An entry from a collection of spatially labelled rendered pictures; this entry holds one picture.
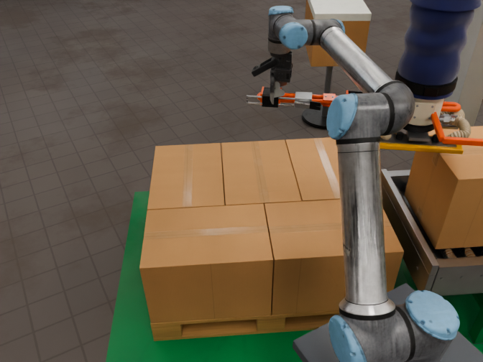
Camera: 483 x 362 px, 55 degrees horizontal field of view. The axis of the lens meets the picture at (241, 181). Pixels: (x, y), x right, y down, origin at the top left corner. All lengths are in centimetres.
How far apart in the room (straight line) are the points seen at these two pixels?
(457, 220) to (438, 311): 87
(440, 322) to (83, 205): 261
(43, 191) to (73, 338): 135
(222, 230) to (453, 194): 104
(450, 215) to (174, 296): 129
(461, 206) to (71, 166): 280
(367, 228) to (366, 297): 18
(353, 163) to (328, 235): 106
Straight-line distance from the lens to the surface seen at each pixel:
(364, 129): 124
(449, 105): 208
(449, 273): 224
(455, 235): 231
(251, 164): 269
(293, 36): 172
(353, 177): 125
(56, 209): 348
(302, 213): 237
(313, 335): 165
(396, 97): 131
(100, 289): 285
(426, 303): 143
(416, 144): 199
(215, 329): 255
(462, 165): 218
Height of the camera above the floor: 210
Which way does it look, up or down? 37 degrees down
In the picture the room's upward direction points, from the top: 1 degrees counter-clockwise
